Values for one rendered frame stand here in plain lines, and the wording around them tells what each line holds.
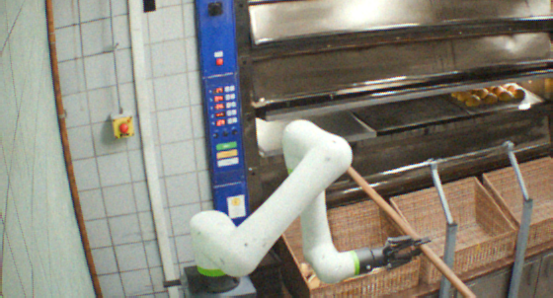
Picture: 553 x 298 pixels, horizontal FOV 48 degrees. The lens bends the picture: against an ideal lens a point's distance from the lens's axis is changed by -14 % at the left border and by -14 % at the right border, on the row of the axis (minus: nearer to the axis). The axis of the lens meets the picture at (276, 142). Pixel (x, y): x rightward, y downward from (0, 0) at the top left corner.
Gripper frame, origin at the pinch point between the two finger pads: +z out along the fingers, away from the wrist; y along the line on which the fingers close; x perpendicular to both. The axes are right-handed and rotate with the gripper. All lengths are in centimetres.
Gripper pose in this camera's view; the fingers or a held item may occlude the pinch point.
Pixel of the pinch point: (421, 246)
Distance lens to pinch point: 252.3
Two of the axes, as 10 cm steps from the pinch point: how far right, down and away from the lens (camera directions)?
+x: 2.9, 3.4, -8.9
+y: 0.5, 9.3, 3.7
